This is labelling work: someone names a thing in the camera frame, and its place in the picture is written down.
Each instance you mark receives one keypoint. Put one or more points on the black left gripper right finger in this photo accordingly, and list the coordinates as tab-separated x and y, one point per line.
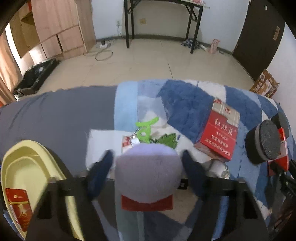
226	204

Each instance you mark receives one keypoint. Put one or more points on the wooden wardrobe cabinet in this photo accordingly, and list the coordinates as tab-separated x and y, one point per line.
53	28

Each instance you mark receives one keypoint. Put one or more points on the green plastic clip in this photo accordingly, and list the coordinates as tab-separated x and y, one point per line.
144	130

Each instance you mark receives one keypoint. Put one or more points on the grey bed sheet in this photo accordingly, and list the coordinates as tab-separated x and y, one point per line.
61	122

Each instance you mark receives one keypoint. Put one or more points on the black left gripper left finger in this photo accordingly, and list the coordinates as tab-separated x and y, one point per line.
50	220

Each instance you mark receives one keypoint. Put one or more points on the white paper sheet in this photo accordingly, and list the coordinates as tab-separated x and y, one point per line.
99	141

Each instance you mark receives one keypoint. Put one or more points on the black round sponge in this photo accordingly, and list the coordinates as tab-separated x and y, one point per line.
262	143

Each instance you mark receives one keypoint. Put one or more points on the black open suitcase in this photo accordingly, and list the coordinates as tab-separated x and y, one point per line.
35	77

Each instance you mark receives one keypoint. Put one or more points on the dark brown door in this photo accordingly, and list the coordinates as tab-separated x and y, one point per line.
260	37

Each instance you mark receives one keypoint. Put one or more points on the pink bag on floor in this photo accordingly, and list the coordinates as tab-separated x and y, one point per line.
214	46

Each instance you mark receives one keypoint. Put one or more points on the yellow plastic basin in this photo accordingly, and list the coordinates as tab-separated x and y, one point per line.
29	165

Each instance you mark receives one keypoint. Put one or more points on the large red cigarette carton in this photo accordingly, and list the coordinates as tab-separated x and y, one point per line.
218	136

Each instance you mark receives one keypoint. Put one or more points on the brown printed cardboard box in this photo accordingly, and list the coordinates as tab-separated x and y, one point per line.
265	85

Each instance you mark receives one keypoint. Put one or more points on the slim red cigarette box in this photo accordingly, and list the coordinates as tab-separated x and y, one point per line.
20	207

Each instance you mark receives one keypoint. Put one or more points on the blue white patterned blanket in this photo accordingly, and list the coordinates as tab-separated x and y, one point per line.
187	106

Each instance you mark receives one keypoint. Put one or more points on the black folding table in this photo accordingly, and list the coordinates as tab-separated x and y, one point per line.
169	20

